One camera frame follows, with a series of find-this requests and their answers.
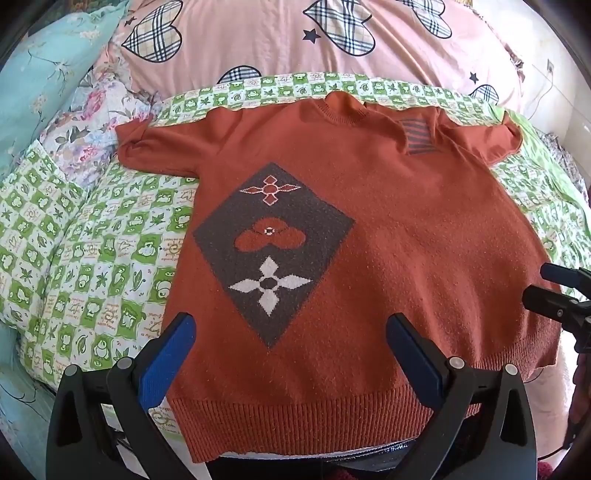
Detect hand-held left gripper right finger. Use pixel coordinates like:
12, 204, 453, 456
387, 313, 539, 480

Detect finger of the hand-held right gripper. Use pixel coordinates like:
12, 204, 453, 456
523, 285, 591, 330
540, 262, 591, 289

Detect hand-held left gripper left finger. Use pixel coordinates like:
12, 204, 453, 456
46, 312, 197, 480

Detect orange knit sweater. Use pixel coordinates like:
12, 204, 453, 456
115, 91, 561, 464

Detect grey patterned cloth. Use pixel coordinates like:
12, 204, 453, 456
540, 133, 590, 195

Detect green checkered blanket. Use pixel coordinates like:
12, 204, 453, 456
0, 71, 589, 439

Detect teal floral bedsheet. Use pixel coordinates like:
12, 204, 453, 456
0, 318, 63, 439

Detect white floral pillow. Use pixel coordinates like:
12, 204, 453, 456
39, 60, 162, 185

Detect teal floral pillow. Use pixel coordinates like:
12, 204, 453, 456
0, 10, 134, 178

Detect pink quilt with plaid hearts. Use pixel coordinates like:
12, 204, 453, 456
105, 0, 529, 114

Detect thin wall cable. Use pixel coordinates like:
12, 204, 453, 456
529, 73, 562, 121

